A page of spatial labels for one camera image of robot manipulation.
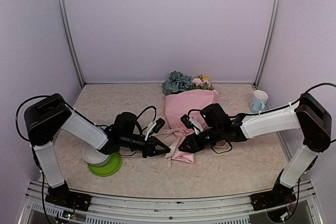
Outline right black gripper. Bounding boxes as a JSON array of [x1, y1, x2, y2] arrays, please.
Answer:
[[178, 125, 224, 153]]

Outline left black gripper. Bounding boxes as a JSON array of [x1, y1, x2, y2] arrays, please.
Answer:
[[120, 134, 171, 158]]

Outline beige printed ribbon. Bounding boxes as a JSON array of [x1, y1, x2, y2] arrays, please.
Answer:
[[156, 128, 233, 170]]

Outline pink wrapping paper sheet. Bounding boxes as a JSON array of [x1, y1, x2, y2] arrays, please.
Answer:
[[165, 89, 218, 164]]

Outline pale pink fake flower stem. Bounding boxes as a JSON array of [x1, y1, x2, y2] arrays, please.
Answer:
[[192, 75, 215, 91]]

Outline blue fake flower bunch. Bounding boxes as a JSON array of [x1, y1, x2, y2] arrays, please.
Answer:
[[162, 71, 193, 96]]

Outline yellow fake flower stem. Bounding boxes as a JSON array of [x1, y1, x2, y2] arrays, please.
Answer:
[[200, 74, 210, 81]]

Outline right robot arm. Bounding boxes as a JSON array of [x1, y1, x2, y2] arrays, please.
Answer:
[[179, 93, 332, 205]]

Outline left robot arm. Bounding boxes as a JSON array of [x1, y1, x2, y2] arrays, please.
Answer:
[[24, 93, 171, 206]]

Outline green plastic plate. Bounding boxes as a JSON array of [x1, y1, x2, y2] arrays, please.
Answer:
[[88, 153, 122, 177]]

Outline white ceramic bowl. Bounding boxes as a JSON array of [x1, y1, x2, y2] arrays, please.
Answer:
[[82, 144, 110, 167]]

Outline light blue mug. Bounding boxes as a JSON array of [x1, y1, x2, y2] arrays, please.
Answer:
[[250, 90, 269, 113]]

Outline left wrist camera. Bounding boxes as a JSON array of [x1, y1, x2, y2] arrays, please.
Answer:
[[144, 118, 165, 141]]

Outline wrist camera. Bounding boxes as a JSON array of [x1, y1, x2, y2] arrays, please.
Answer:
[[144, 118, 165, 141], [180, 114, 204, 135]]

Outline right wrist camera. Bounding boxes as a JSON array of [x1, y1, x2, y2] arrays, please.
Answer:
[[180, 114, 204, 135]]

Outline front aluminium rail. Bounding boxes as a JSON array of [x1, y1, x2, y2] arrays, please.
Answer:
[[16, 180, 326, 223]]

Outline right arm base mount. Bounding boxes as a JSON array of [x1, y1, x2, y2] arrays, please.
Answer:
[[250, 189, 297, 211]]

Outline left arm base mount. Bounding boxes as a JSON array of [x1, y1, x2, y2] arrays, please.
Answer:
[[45, 190, 91, 212]]

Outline left aluminium frame post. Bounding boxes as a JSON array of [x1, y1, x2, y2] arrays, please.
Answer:
[[57, 0, 86, 89]]

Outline aluminium frame post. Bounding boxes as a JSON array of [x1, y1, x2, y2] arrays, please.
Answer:
[[253, 0, 281, 89], [57, 0, 86, 89]]

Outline right aluminium frame post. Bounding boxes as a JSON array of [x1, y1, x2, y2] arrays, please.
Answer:
[[253, 0, 281, 89]]

